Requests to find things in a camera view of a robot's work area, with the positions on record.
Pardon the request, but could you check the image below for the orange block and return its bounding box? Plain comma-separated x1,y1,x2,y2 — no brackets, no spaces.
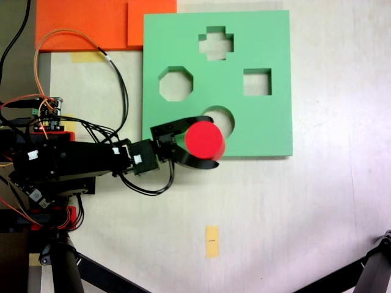
34,0,178,53

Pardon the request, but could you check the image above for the small circuit board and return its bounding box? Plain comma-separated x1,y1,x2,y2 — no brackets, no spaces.
30,96,64,132

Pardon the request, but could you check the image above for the yellow tape square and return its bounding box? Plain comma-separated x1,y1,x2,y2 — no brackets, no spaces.
62,114,76,132

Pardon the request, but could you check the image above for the black USB plug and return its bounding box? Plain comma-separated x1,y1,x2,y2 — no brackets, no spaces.
4,100,41,109

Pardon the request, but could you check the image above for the thick black cable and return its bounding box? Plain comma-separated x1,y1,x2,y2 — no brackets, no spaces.
0,0,32,85

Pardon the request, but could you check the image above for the thin orange wire loop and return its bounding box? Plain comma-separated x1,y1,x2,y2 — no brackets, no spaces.
33,29,102,103

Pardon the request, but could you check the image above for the thin black twin wire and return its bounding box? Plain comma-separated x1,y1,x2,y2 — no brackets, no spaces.
97,46,130,145

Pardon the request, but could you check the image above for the thin black tripod brace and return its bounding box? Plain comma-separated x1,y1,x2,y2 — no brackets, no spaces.
76,252,153,293
292,255,367,293

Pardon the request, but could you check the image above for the red cylinder block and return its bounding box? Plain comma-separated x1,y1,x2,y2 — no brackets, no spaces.
184,120,227,161

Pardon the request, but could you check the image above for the thick black tripod leg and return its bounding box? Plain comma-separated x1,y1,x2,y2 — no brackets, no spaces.
38,231,85,293
355,229,391,293

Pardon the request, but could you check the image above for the wide yellow tape strip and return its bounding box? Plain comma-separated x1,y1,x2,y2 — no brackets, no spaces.
71,51,106,63

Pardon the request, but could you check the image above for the red printed base clamp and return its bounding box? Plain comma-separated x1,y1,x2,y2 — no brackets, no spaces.
30,204,78,231
30,131,76,142

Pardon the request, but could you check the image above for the green shape sorting board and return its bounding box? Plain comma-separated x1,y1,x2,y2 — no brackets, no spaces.
141,10,294,161

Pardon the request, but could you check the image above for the black gripper motor cable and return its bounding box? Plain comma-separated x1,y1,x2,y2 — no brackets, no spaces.
120,161,176,197

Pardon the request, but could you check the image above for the narrow yellow tape marker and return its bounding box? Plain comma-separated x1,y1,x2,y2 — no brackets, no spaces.
205,225,221,259

